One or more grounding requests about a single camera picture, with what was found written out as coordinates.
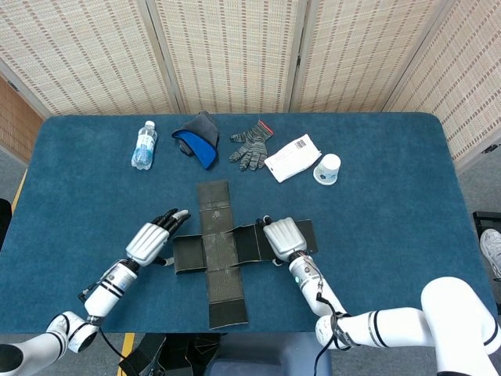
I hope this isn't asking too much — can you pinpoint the white plastic package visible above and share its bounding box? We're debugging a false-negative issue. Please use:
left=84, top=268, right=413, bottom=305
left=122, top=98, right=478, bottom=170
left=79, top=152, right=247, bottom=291
left=264, top=133, right=323, bottom=184

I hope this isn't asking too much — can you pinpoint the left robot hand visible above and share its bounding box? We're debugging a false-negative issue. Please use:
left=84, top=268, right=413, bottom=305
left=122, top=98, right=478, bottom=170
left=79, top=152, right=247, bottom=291
left=124, top=208, right=193, bottom=269

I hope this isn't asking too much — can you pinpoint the white floral paper cup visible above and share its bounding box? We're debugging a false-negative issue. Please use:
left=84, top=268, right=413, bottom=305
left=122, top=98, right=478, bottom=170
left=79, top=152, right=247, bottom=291
left=312, top=153, right=342, bottom=186

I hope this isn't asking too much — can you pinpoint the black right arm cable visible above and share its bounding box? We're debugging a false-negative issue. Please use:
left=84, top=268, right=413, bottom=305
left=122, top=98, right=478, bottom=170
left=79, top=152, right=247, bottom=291
left=314, top=291, right=351, bottom=376

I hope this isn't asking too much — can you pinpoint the person in black clothes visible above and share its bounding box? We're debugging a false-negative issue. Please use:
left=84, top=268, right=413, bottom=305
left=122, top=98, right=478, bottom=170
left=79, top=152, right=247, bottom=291
left=0, top=197, right=13, bottom=251

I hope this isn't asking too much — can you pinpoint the grey and blue cloth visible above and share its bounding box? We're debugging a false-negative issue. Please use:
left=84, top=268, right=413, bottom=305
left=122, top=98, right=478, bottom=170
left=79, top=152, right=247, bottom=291
left=171, top=110, right=220, bottom=171

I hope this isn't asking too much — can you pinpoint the clear plastic water bottle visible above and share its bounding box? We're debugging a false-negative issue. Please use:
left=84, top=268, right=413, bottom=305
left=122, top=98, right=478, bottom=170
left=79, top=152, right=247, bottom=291
left=131, top=120, right=159, bottom=171

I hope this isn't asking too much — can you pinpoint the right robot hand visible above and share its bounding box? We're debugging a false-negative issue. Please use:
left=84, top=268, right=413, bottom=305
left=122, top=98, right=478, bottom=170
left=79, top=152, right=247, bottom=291
left=255, top=214, right=309, bottom=268

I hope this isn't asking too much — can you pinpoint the white sneaker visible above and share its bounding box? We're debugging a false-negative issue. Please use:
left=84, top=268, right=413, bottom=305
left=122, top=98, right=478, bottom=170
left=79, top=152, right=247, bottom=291
left=478, top=229, right=501, bottom=281

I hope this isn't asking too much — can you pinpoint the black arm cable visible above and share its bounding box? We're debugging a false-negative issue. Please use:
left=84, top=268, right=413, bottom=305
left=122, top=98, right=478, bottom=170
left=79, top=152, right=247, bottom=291
left=314, top=291, right=351, bottom=376
left=97, top=327, right=130, bottom=361

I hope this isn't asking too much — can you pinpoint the brown woven screen panel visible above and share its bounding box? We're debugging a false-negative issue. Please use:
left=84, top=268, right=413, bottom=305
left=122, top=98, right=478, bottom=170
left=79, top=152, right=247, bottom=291
left=0, top=74, right=46, bottom=165

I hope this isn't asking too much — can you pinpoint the black paper box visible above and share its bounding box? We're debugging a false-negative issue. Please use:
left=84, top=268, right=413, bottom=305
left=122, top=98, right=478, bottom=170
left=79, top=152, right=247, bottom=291
left=171, top=179, right=319, bottom=330

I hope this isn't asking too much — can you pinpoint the woven folding screen panel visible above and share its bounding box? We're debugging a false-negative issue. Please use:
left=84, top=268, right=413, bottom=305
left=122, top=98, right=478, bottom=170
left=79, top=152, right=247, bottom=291
left=385, top=0, right=501, bottom=165
left=0, top=0, right=175, bottom=117
left=289, top=0, right=457, bottom=114
left=146, top=0, right=308, bottom=114

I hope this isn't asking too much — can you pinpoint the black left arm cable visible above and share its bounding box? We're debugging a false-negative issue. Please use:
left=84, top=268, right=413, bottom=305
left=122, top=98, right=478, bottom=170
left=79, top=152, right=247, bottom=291
left=97, top=327, right=130, bottom=361

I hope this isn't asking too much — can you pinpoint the black crate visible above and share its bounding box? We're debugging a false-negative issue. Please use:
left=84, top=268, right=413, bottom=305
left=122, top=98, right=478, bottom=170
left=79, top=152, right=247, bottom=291
left=472, top=210, right=501, bottom=238

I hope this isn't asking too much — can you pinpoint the grey knit glove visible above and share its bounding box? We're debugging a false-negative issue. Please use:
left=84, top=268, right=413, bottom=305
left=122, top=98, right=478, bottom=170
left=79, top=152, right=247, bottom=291
left=229, top=119, right=275, bottom=172

